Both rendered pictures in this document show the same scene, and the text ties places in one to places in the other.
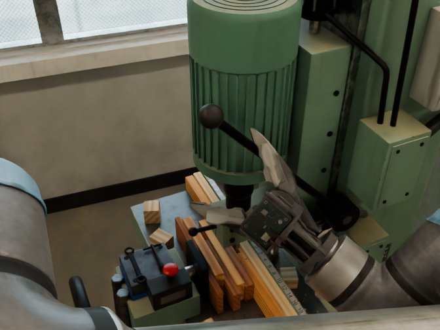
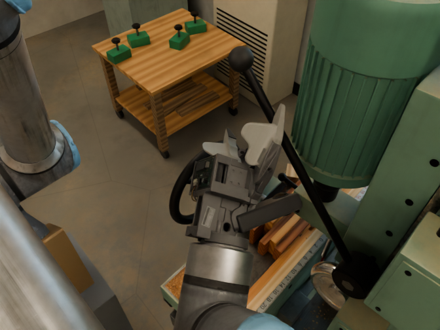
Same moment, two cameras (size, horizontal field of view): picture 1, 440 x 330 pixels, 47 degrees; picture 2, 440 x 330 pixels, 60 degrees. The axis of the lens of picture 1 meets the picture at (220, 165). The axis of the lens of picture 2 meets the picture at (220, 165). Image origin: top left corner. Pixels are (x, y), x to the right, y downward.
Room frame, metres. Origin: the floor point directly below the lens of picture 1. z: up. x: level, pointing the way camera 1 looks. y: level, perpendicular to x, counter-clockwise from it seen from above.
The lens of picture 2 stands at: (0.39, -0.39, 1.69)
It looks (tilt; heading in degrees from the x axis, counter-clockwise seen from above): 49 degrees down; 68
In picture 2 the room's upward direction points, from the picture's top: straight up
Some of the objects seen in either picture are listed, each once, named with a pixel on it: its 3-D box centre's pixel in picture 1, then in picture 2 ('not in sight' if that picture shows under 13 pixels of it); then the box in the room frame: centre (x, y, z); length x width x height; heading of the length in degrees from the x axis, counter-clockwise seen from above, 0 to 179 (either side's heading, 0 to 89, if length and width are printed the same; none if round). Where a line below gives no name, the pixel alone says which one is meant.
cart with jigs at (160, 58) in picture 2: not in sight; (171, 75); (0.84, 1.49, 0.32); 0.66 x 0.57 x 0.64; 20
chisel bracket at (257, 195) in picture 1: (246, 219); (327, 211); (0.77, -0.06, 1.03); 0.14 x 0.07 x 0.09; 115
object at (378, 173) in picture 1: (387, 160); (425, 283); (0.71, -0.30, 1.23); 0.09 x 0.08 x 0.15; 115
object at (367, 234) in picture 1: (355, 247); (358, 324); (0.70, -0.27, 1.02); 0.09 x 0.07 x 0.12; 25
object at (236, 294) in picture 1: (220, 273); (283, 226); (0.71, 0.00, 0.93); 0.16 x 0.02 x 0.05; 25
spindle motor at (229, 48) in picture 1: (241, 84); (362, 79); (0.76, -0.04, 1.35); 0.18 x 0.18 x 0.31
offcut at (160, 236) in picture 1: (162, 241); (291, 175); (0.81, 0.13, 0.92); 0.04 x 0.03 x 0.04; 55
